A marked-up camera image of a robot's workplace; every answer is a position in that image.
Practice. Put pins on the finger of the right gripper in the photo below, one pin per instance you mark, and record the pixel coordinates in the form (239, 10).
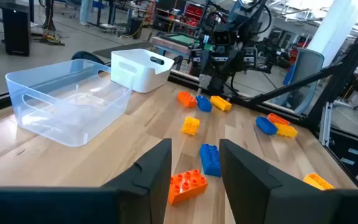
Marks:
(204, 82)
(220, 82)

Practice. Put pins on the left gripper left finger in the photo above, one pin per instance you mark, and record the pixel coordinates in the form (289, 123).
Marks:
(148, 193)

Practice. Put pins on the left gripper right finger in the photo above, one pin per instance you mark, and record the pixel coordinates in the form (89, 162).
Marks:
(253, 199)

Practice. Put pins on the yellow toy building block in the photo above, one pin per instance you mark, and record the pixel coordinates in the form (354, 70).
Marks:
(221, 103)
(317, 182)
(287, 130)

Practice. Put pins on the blue toy building block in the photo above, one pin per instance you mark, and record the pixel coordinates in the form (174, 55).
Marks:
(266, 126)
(210, 160)
(204, 104)

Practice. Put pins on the orange toy building block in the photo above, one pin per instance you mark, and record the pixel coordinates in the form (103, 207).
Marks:
(186, 186)
(277, 118)
(187, 100)

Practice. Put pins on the small square yellow building block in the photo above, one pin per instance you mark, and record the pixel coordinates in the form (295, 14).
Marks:
(190, 126)

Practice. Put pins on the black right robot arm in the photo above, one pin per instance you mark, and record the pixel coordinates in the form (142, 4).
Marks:
(244, 15)

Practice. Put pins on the table with green mat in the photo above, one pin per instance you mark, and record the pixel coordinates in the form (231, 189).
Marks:
(179, 40)

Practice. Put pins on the shelf with red bins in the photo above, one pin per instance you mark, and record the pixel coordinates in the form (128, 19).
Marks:
(194, 14)

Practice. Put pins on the white plastic bin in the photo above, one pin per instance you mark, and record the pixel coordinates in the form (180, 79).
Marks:
(141, 77)

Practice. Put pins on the grey-blue chair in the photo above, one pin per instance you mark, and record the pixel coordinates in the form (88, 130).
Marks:
(306, 71)

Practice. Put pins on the clear plastic bin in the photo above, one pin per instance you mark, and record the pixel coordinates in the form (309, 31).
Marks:
(42, 124)

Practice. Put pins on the person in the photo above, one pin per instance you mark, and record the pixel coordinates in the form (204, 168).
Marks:
(85, 12)

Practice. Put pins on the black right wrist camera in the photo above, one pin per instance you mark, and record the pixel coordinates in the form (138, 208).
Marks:
(222, 35)

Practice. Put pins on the silver metal bracket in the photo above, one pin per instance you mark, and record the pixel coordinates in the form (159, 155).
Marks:
(325, 124)

